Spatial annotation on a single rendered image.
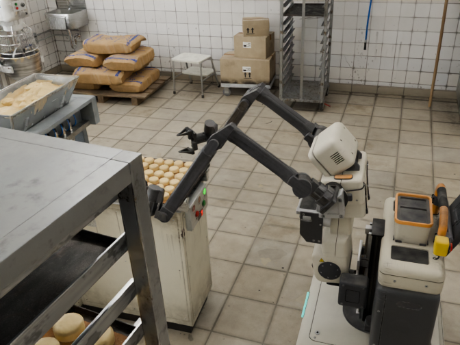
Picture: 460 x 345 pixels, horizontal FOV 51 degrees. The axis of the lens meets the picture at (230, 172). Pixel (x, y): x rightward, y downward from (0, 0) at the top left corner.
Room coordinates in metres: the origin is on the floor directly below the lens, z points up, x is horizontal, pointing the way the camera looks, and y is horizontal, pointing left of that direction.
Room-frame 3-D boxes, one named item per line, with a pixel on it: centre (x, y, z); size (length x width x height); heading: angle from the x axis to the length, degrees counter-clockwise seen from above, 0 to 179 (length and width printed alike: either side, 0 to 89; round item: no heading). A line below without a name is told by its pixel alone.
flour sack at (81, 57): (6.12, 1.65, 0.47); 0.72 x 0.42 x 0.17; 160
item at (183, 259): (2.16, 0.52, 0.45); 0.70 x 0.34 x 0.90; 72
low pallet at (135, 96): (6.01, 1.41, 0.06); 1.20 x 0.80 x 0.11; 72
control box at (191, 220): (2.05, 0.18, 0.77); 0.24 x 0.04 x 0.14; 162
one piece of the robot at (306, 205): (1.84, -0.40, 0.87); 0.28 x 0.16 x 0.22; 161
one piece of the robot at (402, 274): (1.72, -0.76, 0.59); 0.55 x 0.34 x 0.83; 161
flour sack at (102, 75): (5.81, 1.49, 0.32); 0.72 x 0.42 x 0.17; 74
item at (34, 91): (2.32, 1.00, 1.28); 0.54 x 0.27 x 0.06; 162
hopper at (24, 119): (2.31, 1.00, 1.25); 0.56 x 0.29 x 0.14; 162
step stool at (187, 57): (5.91, 0.37, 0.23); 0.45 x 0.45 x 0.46; 62
